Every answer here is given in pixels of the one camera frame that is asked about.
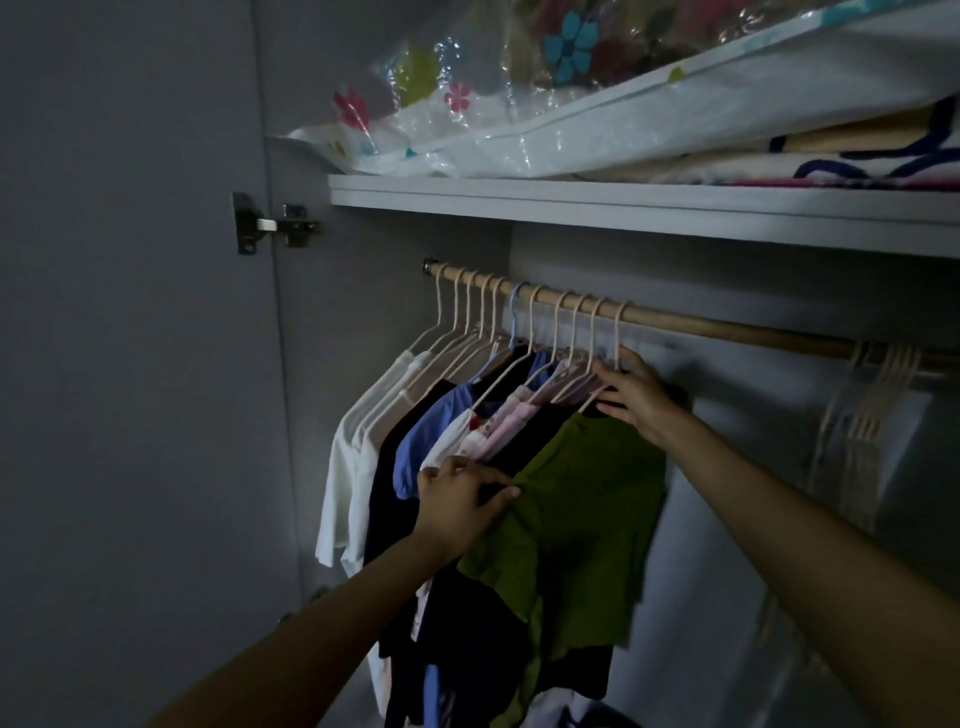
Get white shirt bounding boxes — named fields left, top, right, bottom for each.
left=341, top=360, right=451, bottom=579
left=315, top=348, right=421, bottom=569

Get grey wardrobe door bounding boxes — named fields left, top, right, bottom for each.
left=0, top=0, right=305, bottom=728

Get white pink patterned garment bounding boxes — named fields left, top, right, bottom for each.
left=418, top=384, right=560, bottom=474

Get blue shirt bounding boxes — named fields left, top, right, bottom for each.
left=393, top=352, right=558, bottom=501

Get green shirt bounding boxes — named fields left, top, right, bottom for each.
left=457, top=411, right=669, bottom=655

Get folded patterned blanket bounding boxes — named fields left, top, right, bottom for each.
left=577, top=93, right=960, bottom=191

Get black garment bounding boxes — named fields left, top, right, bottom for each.
left=377, top=403, right=616, bottom=728

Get pink hanger with green shirt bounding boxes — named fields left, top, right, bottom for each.
left=576, top=301, right=633, bottom=415

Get row of pink clothes hangers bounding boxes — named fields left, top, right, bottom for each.
left=360, top=262, right=612, bottom=444

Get person's right hand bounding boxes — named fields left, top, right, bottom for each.
left=592, top=345, right=688, bottom=446

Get blue clothes hanger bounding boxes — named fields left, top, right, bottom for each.
left=468, top=282, right=552, bottom=387

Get wooden closet rod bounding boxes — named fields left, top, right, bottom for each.
left=422, top=258, right=960, bottom=373

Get clear floral storage bag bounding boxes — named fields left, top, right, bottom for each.
left=285, top=0, right=960, bottom=181

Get person's right forearm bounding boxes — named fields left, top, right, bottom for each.
left=658, top=408, right=960, bottom=728

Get white wardrobe shelf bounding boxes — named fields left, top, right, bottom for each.
left=328, top=174, right=960, bottom=261

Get person's left forearm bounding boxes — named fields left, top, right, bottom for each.
left=146, top=525, right=455, bottom=728

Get metal door hinge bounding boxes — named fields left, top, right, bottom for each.
left=232, top=192, right=323, bottom=255

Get person's left hand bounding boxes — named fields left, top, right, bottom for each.
left=416, top=455, right=521, bottom=564

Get bunch of empty pink hangers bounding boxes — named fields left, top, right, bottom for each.
left=808, top=341, right=925, bottom=530

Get black shirt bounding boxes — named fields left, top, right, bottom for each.
left=363, top=378, right=470, bottom=571

